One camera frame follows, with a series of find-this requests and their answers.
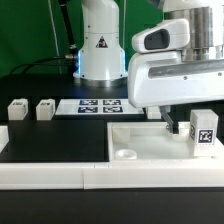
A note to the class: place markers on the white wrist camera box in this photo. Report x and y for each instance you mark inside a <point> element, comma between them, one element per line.
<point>168,35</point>

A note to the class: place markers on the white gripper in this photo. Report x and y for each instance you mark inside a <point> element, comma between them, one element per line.
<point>162,79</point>

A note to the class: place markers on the white square table top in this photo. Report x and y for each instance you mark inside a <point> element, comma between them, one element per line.
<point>146,141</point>

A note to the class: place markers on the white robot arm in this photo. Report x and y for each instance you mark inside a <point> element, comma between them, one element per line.
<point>101,61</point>

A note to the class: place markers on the white U-shaped obstacle fence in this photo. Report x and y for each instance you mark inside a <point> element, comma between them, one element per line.
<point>113,174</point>

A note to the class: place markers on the white marker base plate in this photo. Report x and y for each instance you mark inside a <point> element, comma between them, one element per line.
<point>96,107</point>

